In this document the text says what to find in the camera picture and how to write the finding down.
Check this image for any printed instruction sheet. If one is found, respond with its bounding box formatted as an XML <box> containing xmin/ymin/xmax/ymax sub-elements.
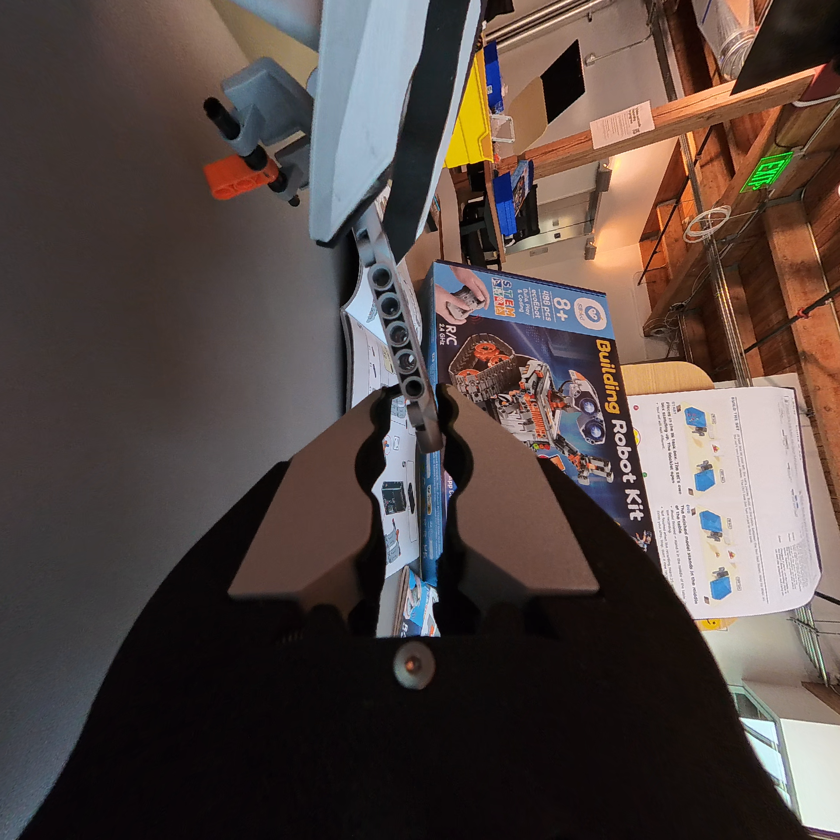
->
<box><xmin>625</xmin><ymin>386</ymin><xmax>823</xmax><ymax>622</ymax></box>

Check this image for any green exit sign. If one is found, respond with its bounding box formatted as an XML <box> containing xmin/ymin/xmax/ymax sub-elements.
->
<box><xmin>739</xmin><ymin>151</ymin><xmax>796</xmax><ymax>196</ymax></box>

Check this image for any white instruction booklet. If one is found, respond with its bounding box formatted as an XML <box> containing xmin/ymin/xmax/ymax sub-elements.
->
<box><xmin>340</xmin><ymin>196</ymin><xmax>435</xmax><ymax>580</ymax></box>

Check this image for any grey building block assembly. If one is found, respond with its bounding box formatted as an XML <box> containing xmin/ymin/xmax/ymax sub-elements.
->
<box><xmin>202</xmin><ymin>56</ymin><xmax>447</xmax><ymax>456</ymax></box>

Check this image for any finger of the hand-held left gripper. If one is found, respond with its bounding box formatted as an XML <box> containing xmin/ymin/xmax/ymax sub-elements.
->
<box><xmin>223</xmin><ymin>0</ymin><xmax>324</xmax><ymax>51</ymax></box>
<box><xmin>307</xmin><ymin>0</ymin><xmax>488</xmax><ymax>265</ymax></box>

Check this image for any blue bin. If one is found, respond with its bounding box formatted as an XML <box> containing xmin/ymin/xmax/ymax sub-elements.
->
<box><xmin>491</xmin><ymin>159</ymin><xmax>537</xmax><ymax>238</ymax></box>

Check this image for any white paper note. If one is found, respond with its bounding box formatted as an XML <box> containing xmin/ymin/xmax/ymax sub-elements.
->
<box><xmin>589</xmin><ymin>98</ymin><xmax>655</xmax><ymax>150</ymax></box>

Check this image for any black cardboard sign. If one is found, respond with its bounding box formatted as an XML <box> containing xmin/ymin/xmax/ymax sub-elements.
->
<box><xmin>507</xmin><ymin>38</ymin><xmax>586</xmax><ymax>143</ymax></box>

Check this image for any printed cardboard sheet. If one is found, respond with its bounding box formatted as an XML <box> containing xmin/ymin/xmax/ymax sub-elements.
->
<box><xmin>392</xmin><ymin>566</ymin><xmax>442</xmax><ymax>639</ymax></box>

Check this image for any wooden display board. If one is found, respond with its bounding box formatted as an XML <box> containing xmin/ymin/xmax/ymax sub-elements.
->
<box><xmin>619</xmin><ymin>360</ymin><xmax>718</xmax><ymax>396</ymax></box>

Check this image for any blue robot kit box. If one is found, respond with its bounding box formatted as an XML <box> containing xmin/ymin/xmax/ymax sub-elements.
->
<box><xmin>419</xmin><ymin>259</ymin><xmax>665</xmax><ymax>589</ymax></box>

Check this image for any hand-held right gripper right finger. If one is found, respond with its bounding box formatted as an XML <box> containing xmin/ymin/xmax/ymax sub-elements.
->
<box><xmin>435</xmin><ymin>384</ymin><xmax>601</xmax><ymax>613</ymax></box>

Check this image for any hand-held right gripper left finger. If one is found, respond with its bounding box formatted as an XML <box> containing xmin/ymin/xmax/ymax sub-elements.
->
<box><xmin>227</xmin><ymin>386</ymin><xmax>389</xmax><ymax>609</ymax></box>

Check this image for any white cable coil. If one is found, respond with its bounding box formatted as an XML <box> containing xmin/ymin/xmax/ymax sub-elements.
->
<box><xmin>682</xmin><ymin>203</ymin><xmax>734</xmax><ymax>245</ymax></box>

